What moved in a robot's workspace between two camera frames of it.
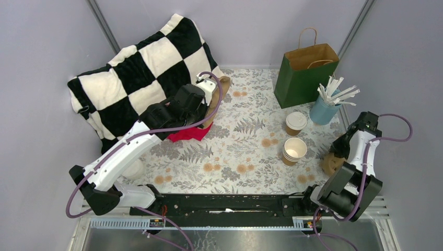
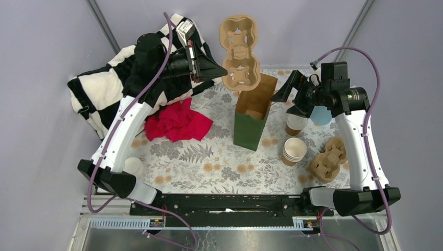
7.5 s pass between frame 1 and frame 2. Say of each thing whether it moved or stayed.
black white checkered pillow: stayed
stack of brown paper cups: stayed
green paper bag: moved
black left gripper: moved
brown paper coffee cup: stayed
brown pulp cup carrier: moved
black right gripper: moved
